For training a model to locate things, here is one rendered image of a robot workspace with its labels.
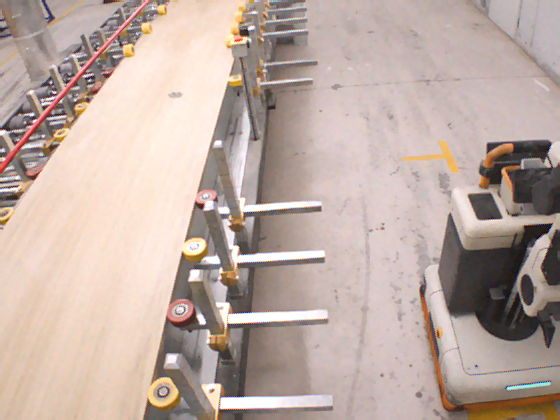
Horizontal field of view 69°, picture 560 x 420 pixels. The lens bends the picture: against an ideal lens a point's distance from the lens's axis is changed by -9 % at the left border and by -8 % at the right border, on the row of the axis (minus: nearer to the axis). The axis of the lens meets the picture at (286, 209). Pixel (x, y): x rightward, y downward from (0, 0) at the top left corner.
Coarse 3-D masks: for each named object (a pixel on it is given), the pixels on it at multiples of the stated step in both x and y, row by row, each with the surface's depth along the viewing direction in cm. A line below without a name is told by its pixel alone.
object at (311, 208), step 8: (320, 200) 162; (224, 208) 165; (248, 208) 164; (256, 208) 163; (264, 208) 162; (272, 208) 162; (280, 208) 162; (288, 208) 161; (296, 208) 161; (304, 208) 161; (312, 208) 161; (320, 208) 161; (224, 216) 164; (248, 216) 164; (256, 216) 164
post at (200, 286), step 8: (192, 272) 106; (200, 272) 106; (192, 280) 105; (200, 280) 105; (192, 288) 107; (200, 288) 107; (208, 288) 110; (200, 296) 109; (208, 296) 109; (200, 304) 111; (208, 304) 111; (216, 304) 116; (208, 312) 113; (216, 312) 115; (208, 320) 116; (216, 320) 116; (208, 328) 118; (216, 328) 118; (232, 344) 130; (224, 352) 127; (232, 352) 130
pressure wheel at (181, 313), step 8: (176, 304) 124; (184, 304) 124; (192, 304) 124; (168, 312) 122; (176, 312) 122; (184, 312) 122; (192, 312) 122; (176, 320) 120; (184, 320) 120; (192, 320) 122
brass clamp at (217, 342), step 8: (224, 304) 128; (224, 312) 125; (224, 320) 123; (224, 328) 121; (208, 336) 120; (216, 336) 120; (224, 336) 120; (208, 344) 120; (216, 344) 119; (224, 344) 119
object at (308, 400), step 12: (288, 396) 107; (300, 396) 107; (312, 396) 106; (324, 396) 106; (180, 408) 107; (228, 408) 106; (240, 408) 106; (252, 408) 106; (264, 408) 105; (276, 408) 105; (288, 408) 105; (300, 408) 105; (312, 408) 105; (324, 408) 105
